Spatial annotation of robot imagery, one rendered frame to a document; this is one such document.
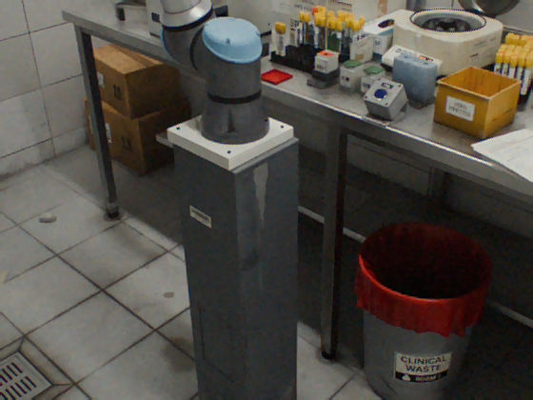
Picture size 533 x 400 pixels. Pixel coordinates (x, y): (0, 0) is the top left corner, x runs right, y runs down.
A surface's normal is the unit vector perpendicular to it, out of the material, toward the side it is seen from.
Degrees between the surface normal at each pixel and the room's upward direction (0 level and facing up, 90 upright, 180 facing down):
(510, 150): 1
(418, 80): 90
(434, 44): 90
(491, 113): 90
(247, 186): 90
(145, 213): 0
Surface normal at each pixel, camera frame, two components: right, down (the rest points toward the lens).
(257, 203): 0.73, 0.34
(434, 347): 0.07, 0.56
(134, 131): -0.60, 0.40
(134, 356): -0.01, -0.86
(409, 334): -0.30, 0.55
